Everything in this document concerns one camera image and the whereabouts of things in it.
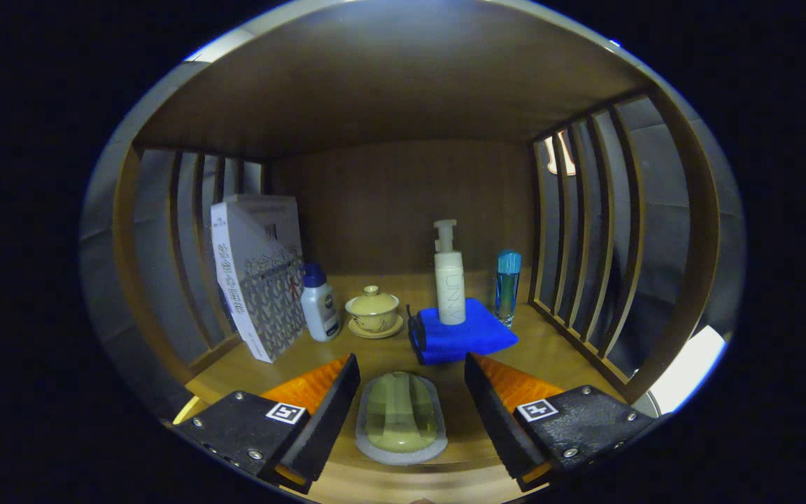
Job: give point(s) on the white plastic drawer unit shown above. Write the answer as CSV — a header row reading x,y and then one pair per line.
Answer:
x,y
690,367

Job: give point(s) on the blue folded cloth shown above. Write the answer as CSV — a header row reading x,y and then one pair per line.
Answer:
x,y
466,339

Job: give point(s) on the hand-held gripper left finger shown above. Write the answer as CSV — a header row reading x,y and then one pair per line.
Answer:
x,y
319,423

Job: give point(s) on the white pump bottle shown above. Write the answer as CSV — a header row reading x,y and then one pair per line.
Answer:
x,y
450,290

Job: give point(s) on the green brush with grey sponge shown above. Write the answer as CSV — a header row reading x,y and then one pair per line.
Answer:
x,y
401,420

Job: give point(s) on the wooden countertop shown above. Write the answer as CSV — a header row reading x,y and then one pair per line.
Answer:
x,y
550,353

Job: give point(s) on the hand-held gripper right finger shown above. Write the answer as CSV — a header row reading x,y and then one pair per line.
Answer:
x,y
504,423

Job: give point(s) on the blue glass bottle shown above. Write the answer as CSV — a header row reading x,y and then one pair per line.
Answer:
x,y
507,290

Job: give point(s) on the thick white book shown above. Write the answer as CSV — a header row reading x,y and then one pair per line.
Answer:
x,y
263,280

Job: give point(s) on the yellow lidded teacup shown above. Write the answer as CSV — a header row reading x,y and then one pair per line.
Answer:
x,y
373,311

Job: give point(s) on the white bottle with blue cap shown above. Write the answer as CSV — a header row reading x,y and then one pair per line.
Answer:
x,y
320,308

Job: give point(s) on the brown wooden cabinet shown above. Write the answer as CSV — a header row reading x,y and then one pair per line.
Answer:
x,y
389,84

